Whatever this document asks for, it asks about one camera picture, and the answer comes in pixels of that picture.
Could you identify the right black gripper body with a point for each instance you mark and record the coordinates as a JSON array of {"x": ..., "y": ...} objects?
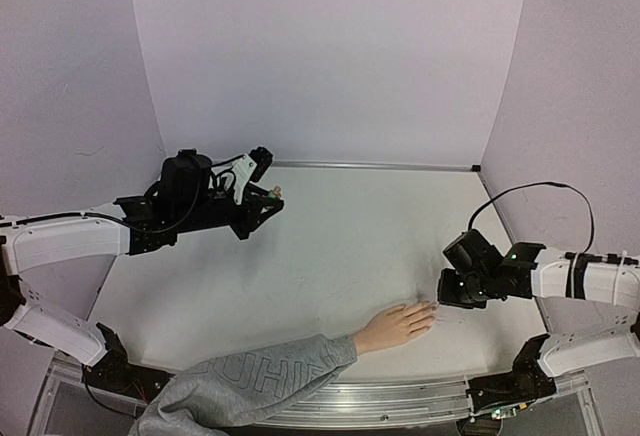
[{"x": 451, "y": 293}]

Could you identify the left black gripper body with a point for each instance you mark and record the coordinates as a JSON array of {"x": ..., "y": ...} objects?
[{"x": 199, "y": 217}]

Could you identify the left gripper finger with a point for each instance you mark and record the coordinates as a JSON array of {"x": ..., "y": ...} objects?
[
  {"x": 254, "y": 191},
  {"x": 255, "y": 213}
]

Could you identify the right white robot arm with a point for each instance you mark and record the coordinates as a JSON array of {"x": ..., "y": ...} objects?
[{"x": 609, "y": 283}]

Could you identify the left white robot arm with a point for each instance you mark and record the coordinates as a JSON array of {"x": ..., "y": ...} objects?
[{"x": 59, "y": 239}]

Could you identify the person's bare hand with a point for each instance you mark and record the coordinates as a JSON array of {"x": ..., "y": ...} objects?
[{"x": 395, "y": 326}]

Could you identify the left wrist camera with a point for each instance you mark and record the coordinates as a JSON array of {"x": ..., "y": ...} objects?
[{"x": 249, "y": 168}]

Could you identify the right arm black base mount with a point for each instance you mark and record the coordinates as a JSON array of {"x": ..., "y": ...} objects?
[{"x": 525, "y": 383}]

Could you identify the aluminium front rail base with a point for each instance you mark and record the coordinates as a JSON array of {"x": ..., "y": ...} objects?
[{"x": 65, "y": 407}]

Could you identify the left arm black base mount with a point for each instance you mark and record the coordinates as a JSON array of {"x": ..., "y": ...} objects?
[{"x": 114, "y": 373}]

